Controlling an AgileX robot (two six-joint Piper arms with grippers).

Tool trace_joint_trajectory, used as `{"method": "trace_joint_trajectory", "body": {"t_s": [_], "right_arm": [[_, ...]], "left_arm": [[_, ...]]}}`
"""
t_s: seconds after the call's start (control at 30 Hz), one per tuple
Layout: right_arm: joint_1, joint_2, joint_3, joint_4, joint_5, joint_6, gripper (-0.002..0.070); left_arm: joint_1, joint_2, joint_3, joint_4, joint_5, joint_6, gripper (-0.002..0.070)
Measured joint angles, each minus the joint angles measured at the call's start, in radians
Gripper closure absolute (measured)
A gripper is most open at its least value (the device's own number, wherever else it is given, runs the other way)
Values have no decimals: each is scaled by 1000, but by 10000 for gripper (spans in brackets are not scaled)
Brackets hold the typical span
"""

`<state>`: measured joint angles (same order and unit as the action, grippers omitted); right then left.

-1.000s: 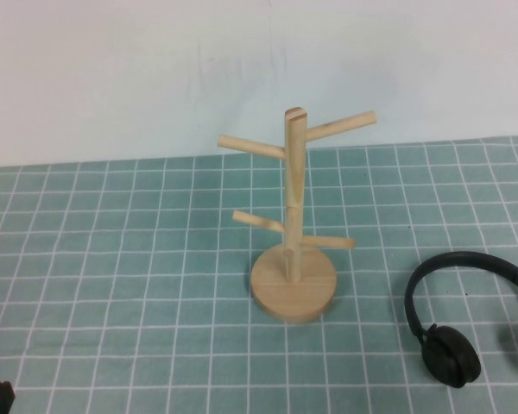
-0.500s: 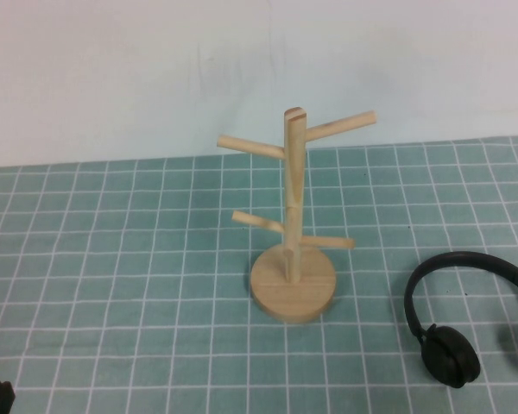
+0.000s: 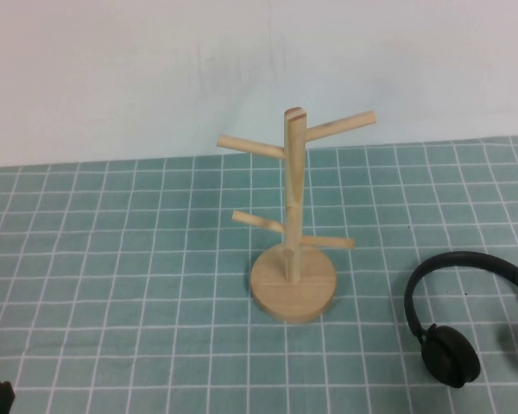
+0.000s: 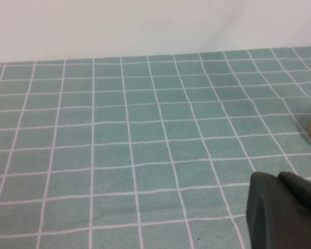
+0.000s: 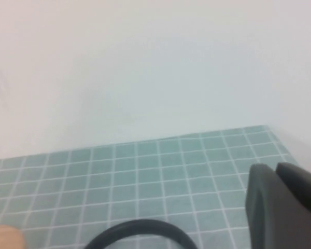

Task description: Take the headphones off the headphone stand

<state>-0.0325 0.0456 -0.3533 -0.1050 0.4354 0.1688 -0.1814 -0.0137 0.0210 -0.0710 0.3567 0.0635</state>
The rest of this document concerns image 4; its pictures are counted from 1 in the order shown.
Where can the green white-grid tablecloth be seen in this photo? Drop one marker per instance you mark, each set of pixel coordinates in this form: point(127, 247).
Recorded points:
point(119, 142)

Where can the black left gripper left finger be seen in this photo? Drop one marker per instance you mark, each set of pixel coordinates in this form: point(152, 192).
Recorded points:
point(256, 207)

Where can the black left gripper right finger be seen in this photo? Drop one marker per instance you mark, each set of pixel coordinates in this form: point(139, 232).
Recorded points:
point(293, 215)

